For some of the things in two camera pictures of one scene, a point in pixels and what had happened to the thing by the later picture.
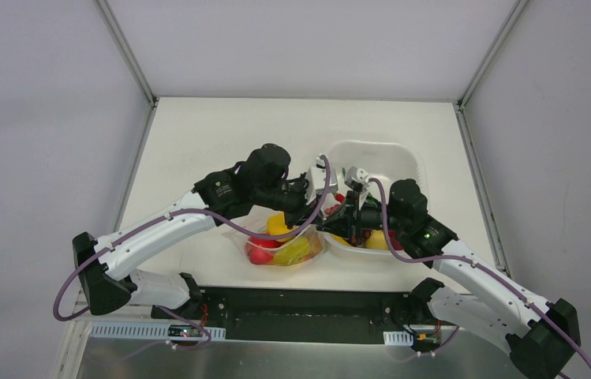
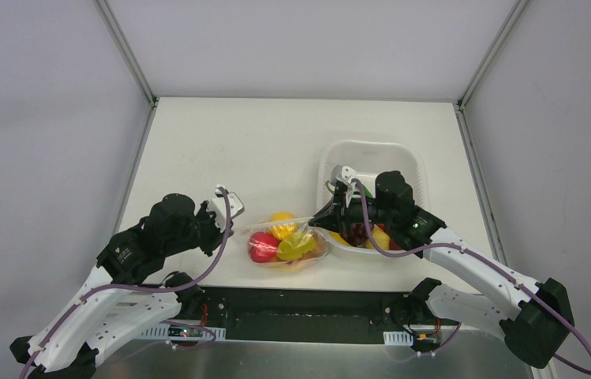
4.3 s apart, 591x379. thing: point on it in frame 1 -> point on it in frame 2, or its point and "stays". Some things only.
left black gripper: (307, 208) -> (211, 228)
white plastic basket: (388, 162) stays
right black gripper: (351, 222) stays
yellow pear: (275, 224) stays
